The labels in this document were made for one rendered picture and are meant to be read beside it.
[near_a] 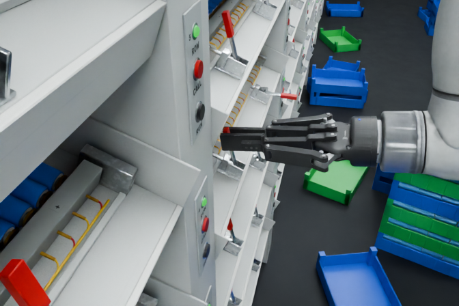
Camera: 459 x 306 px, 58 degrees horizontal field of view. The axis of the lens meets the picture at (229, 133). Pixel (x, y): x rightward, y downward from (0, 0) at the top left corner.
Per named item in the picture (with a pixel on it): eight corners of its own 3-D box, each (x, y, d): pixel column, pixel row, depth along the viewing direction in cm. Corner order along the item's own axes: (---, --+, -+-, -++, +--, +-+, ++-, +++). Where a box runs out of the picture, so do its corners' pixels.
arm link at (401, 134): (413, 150, 66) (373, 149, 68) (419, 99, 61) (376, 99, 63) (421, 187, 58) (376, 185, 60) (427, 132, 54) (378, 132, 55)
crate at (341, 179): (328, 153, 201) (330, 139, 196) (370, 167, 192) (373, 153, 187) (302, 188, 180) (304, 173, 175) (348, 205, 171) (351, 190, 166)
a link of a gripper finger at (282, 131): (336, 128, 62) (337, 123, 63) (263, 124, 66) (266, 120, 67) (337, 149, 64) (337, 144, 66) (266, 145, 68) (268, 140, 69)
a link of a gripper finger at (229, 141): (265, 149, 67) (264, 151, 66) (223, 148, 68) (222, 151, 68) (263, 132, 65) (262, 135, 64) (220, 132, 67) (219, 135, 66)
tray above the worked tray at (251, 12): (278, 15, 98) (305, -42, 90) (199, 175, 49) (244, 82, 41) (200, -23, 98) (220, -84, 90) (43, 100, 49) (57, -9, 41)
